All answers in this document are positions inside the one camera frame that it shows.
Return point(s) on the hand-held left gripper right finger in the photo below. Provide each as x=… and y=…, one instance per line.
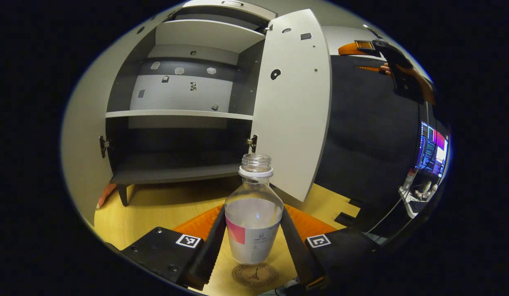
x=297, y=250

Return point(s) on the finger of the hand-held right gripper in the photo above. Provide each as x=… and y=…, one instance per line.
x=369, y=68
x=353, y=49

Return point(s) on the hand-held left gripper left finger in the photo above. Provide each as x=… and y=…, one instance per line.
x=205, y=246

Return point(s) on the round brown coaster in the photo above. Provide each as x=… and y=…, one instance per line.
x=254, y=276

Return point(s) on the clear plastic bottle pink label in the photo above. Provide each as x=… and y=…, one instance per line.
x=254, y=222

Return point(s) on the metal door hinge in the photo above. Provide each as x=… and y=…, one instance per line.
x=269, y=28
x=252, y=143
x=103, y=146

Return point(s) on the white and grey cabinet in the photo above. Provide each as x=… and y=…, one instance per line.
x=176, y=144

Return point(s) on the white cabinet shelf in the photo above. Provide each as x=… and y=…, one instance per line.
x=176, y=114
x=205, y=35

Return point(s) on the black backdrop cloth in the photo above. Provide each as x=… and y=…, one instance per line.
x=369, y=135

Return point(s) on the computer monitor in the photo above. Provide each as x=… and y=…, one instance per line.
x=433, y=150

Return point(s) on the white side desk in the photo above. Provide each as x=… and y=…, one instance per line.
x=415, y=203

